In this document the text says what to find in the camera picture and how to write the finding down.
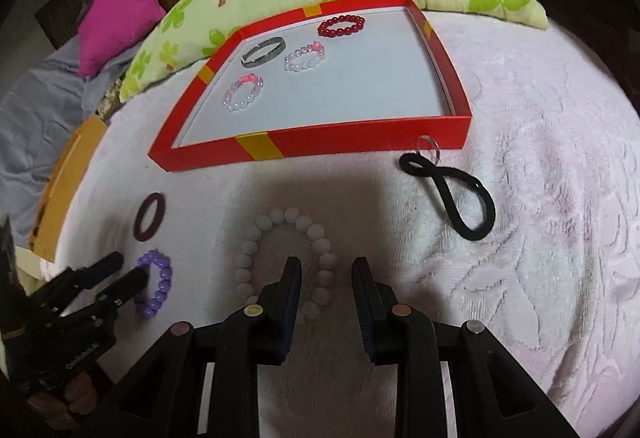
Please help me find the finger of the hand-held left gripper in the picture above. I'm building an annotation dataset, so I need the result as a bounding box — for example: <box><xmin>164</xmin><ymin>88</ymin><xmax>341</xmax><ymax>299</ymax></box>
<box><xmin>97</xmin><ymin>267</ymin><xmax>150</xmax><ymax>319</ymax></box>
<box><xmin>65</xmin><ymin>252</ymin><xmax>124</xmax><ymax>291</ymax></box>

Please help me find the shallow red box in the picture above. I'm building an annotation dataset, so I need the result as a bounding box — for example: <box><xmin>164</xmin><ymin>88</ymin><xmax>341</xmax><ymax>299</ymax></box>
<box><xmin>148</xmin><ymin>0</ymin><xmax>472</xmax><ymax>173</ymax></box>

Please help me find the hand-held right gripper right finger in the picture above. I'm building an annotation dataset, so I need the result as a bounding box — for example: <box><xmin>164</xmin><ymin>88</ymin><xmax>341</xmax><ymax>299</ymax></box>
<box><xmin>351</xmin><ymin>257</ymin><xmax>581</xmax><ymax>438</ymax></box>

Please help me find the grey metal bangle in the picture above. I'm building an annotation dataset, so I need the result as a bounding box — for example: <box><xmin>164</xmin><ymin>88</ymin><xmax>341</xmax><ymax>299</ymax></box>
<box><xmin>241</xmin><ymin>36</ymin><xmax>286</xmax><ymax>67</ymax></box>

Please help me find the pink clear bead bracelet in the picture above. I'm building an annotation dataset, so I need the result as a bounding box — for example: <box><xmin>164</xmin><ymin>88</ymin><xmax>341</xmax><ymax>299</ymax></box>
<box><xmin>223</xmin><ymin>74</ymin><xmax>264</xmax><ymax>113</ymax></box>
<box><xmin>284</xmin><ymin>44</ymin><xmax>327</xmax><ymax>72</ymax></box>

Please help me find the person's left hand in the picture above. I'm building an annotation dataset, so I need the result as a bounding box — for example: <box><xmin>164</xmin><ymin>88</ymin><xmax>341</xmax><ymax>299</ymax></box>
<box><xmin>27</xmin><ymin>365</ymin><xmax>113</xmax><ymax>431</ymax></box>

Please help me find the dark brown ring bangle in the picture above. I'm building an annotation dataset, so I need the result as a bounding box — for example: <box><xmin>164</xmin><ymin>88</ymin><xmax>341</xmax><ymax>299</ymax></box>
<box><xmin>136</xmin><ymin>192</ymin><xmax>165</xmax><ymax>239</ymax></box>

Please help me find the black hair tie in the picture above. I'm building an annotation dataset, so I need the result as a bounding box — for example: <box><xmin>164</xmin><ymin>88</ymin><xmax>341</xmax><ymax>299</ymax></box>
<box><xmin>400</xmin><ymin>153</ymin><xmax>497</xmax><ymax>241</ymax></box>

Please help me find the white bead bracelet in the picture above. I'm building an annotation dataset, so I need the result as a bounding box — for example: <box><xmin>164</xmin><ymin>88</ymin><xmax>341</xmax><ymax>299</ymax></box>
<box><xmin>235</xmin><ymin>209</ymin><xmax>338</xmax><ymax>319</ymax></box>

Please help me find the magenta pillow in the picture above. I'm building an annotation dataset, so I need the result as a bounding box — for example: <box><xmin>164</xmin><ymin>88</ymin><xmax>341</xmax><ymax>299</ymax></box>
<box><xmin>77</xmin><ymin>0</ymin><xmax>167</xmax><ymax>78</ymax></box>

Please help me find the purple bead bracelet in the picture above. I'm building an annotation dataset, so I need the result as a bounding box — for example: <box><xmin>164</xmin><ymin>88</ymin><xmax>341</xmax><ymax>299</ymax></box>
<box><xmin>134</xmin><ymin>250</ymin><xmax>173</xmax><ymax>319</ymax></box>

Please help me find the orange cardboard box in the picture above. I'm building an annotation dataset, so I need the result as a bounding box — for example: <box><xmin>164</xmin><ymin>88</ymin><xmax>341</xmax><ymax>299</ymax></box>
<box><xmin>30</xmin><ymin>115</ymin><xmax>111</xmax><ymax>263</ymax></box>

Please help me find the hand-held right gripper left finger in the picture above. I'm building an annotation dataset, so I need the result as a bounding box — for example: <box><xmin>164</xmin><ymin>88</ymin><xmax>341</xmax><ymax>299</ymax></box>
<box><xmin>117</xmin><ymin>257</ymin><xmax>303</xmax><ymax>438</ymax></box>

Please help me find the pale pink blanket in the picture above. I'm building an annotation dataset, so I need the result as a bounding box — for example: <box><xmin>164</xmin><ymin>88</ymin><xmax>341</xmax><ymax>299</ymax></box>
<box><xmin>40</xmin><ymin>10</ymin><xmax>640</xmax><ymax>438</ymax></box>

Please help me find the red bead bracelet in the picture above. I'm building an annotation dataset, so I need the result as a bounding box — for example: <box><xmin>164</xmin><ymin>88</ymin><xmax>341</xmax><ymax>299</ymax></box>
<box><xmin>318</xmin><ymin>15</ymin><xmax>366</xmax><ymax>38</ymax></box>

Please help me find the grey blanket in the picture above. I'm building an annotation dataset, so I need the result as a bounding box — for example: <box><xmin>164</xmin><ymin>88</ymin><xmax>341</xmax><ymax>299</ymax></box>
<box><xmin>0</xmin><ymin>35</ymin><xmax>146</xmax><ymax>249</ymax></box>

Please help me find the small floral cloth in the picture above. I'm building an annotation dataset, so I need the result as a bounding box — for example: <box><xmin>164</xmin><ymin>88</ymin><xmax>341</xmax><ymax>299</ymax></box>
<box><xmin>95</xmin><ymin>78</ymin><xmax>126</xmax><ymax>121</ymax></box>

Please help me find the small metal key ring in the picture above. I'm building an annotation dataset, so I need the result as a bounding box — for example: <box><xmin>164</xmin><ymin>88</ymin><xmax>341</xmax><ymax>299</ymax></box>
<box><xmin>414</xmin><ymin>135</ymin><xmax>441</xmax><ymax>163</ymax></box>

